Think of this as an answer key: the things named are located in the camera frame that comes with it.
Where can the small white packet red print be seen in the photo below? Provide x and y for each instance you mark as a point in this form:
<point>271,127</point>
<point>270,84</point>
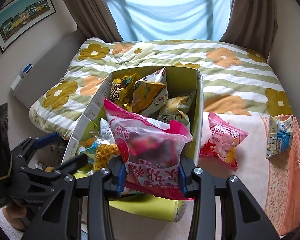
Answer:
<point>107,128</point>

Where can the pink white strawberry packet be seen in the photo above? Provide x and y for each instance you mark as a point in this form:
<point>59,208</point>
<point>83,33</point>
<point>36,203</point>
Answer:
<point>150,142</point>

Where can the blue white packet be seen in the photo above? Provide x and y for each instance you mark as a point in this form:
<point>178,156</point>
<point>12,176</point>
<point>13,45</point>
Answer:
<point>280,135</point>

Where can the white packet black red print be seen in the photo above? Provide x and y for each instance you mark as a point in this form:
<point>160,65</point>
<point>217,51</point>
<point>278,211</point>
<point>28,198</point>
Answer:
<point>172,118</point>

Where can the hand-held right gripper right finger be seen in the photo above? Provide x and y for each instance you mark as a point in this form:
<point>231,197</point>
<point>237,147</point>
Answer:
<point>182,182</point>

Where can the green yellow cardboard box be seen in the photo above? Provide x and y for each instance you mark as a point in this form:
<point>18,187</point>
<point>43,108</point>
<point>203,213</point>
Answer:
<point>145,207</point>

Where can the framed wall picture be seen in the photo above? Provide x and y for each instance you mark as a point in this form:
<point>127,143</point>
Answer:
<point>22,17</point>

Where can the potato chip packet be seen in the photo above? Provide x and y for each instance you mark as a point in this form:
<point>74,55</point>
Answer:
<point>180,102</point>

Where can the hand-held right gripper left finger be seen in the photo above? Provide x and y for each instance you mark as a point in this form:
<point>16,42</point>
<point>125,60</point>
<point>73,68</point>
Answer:
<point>121,180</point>

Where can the clear waffle packet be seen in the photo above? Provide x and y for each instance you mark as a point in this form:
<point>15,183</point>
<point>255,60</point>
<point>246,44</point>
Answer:
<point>102,155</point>

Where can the yellow snack packet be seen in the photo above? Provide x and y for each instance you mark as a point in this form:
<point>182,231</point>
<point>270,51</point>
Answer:
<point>150,97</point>

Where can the gold chocolate packet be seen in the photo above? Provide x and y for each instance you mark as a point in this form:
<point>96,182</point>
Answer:
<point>122,87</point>

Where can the brown curtain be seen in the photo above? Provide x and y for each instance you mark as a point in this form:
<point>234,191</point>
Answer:
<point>90,10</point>
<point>252,17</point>

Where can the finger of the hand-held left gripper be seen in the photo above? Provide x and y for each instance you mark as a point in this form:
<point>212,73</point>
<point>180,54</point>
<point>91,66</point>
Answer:
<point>46,140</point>
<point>65,166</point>

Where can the striped floral blanket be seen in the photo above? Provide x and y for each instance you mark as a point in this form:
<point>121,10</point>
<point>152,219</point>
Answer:
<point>227,80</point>

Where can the light blue window cloth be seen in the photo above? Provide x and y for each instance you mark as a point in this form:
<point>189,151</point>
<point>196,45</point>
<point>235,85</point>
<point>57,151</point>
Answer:
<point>165,15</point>

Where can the pink marshmallow packet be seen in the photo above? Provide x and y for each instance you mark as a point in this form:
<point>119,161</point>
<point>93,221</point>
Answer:
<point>222,140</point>

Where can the person's left hand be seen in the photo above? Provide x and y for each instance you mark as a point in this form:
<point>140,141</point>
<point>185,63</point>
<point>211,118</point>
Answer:
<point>16,215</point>

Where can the cream towel orange floral border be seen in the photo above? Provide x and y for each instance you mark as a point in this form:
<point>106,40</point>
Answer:
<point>240,180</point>

